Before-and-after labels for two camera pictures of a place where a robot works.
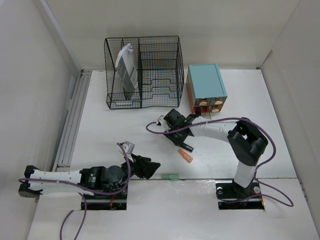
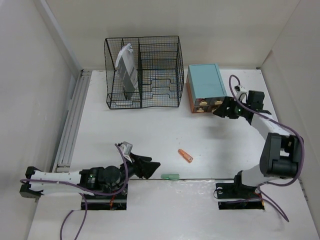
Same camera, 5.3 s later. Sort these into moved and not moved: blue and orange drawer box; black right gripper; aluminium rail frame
Moved: black right gripper
Not moved: blue and orange drawer box; aluminium rail frame
